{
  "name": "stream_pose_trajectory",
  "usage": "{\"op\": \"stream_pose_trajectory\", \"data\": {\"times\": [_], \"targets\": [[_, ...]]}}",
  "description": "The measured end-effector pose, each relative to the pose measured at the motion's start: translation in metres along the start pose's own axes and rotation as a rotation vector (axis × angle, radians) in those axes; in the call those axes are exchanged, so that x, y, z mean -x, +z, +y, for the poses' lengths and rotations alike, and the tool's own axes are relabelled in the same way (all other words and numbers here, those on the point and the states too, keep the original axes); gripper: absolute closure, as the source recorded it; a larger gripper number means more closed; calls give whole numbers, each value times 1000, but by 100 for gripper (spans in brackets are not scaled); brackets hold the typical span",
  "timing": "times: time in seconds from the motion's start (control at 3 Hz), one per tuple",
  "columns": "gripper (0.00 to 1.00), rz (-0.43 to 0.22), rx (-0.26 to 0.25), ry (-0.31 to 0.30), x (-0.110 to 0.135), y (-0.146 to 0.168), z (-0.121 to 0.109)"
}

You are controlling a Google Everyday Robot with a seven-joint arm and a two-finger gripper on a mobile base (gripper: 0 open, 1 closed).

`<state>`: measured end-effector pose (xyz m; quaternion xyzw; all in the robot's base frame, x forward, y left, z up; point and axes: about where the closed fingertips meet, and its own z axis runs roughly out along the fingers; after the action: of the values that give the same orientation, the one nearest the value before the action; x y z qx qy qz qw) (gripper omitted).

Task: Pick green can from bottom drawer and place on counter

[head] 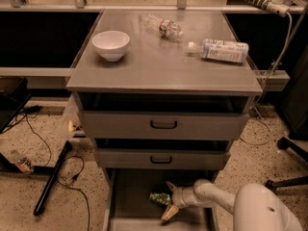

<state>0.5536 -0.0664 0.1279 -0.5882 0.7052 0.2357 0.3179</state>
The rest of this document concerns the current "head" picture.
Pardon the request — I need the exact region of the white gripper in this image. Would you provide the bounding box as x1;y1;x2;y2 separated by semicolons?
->
161;181;195;223

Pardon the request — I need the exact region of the green can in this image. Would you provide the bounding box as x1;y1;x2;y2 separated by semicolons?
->
149;192;172;206

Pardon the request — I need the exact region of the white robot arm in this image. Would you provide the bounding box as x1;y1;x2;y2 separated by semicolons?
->
161;179;303;231

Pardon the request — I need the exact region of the grey middle drawer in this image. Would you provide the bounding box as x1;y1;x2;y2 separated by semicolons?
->
94;148;230;170

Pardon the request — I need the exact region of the grey drawer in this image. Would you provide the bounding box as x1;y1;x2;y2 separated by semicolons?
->
103;168;218;231
94;148;230;170
78;111;248;141

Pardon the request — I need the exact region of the grey bottom drawer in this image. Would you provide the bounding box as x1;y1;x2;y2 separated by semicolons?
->
103;168;218;231

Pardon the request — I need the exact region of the grey top drawer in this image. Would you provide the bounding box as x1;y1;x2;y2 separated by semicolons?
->
78;111;248;141

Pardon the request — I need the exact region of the grey drawer cabinet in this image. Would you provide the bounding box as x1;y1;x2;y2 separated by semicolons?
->
65;9;264;231

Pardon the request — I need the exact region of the black table leg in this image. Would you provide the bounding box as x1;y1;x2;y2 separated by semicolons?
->
33;141;72;217

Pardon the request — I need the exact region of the clear plastic bag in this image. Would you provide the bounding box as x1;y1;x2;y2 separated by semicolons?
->
58;96;83;141

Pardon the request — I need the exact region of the black office chair base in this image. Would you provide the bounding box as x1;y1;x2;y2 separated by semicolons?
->
264;136;308;194

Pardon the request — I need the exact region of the plastic bottle on floor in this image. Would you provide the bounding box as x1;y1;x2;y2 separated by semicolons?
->
11;150;34;173

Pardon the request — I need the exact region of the white labelled plastic bottle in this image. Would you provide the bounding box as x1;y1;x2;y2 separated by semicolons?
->
186;38;249;64

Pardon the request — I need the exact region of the white ceramic bowl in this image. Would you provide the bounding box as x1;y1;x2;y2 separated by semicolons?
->
91;31;130;62

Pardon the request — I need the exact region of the clear plastic water bottle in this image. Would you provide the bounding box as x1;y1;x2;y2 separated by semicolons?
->
141;14;184;41

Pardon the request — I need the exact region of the black box on left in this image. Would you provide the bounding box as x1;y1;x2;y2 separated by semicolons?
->
0;77;31;133

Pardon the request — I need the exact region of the white power strip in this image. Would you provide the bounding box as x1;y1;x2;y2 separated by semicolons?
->
244;0;290;17

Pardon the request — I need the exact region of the black floor cable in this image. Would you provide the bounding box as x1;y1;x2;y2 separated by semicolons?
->
18;108;91;231

